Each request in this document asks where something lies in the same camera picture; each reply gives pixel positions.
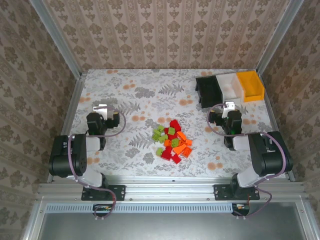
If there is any white plastic bin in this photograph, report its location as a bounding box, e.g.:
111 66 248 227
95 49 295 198
216 72 243 104

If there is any black plastic bin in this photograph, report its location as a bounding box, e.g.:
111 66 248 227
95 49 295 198
195 74 224 109

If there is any orange plastic bin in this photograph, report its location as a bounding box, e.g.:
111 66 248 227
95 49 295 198
236 70 266 103

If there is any floral table cover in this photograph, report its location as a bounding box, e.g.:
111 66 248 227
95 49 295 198
58 68 287 179

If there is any small wiring connector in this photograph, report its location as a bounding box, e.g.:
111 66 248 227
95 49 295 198
232 202 251 216
93 203 113 214

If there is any grey metal panel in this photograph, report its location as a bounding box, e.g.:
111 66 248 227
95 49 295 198
37 201 308 240

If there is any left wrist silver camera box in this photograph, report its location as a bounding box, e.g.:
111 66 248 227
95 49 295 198
93 104 114 120

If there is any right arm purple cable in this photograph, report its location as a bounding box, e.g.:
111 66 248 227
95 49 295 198
206 103 287 220

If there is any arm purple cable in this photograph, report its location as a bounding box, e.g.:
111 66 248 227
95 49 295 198
68 106 127 221
206 103 287 220

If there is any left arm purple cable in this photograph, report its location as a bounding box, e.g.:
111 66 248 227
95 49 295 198
68 106 127 221

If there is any aluminum side rail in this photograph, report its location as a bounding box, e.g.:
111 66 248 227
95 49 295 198
47 72 87 183
257 72 296 182

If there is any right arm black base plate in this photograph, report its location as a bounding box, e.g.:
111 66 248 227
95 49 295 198
213 184 260 202

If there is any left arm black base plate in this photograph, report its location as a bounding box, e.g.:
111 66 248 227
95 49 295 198
81 184 126 202

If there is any aluminum mounting rail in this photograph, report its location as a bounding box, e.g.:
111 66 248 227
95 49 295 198
37 174 308 202

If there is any aluminum frame post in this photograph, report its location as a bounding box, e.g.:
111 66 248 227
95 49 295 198
28 0 83 78
257 0 305 76

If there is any slotted grey cable duct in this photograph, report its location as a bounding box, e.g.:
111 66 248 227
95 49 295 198
45 203 236 214

